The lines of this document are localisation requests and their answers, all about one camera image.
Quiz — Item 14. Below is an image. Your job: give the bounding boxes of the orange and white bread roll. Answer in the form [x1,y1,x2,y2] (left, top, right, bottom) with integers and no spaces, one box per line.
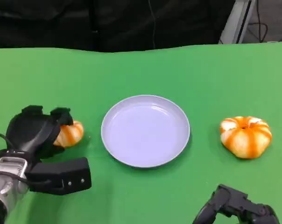
[219,116,272,160]
[52,120,85,148]

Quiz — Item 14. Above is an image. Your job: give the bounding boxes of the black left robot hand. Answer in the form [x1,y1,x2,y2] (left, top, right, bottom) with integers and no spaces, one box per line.
[5,105,74,161]

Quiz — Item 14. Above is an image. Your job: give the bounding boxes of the white frame post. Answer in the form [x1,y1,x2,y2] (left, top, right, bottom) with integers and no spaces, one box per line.
[218,0,257,45]

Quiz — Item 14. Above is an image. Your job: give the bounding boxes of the green table cloth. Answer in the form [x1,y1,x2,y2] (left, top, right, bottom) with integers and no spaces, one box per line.
[0,41,282,224]

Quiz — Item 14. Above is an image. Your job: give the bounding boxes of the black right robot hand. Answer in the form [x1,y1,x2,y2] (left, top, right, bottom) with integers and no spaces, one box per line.
[192,183,281,224]

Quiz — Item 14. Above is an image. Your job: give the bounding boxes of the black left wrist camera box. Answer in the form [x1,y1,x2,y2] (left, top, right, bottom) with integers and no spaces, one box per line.
[26,156,92,196]

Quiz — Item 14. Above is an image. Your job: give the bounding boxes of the lilac plate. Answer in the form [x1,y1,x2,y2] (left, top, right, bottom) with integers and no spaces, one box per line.
[100,94,191,169]

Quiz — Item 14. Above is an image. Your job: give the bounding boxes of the black floor cable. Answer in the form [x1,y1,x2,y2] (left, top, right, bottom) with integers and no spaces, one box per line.
[247,0,282,44]

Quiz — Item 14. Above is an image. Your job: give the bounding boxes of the black backdrop curtain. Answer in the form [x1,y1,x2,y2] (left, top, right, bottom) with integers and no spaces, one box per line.
[0,0,236,53]

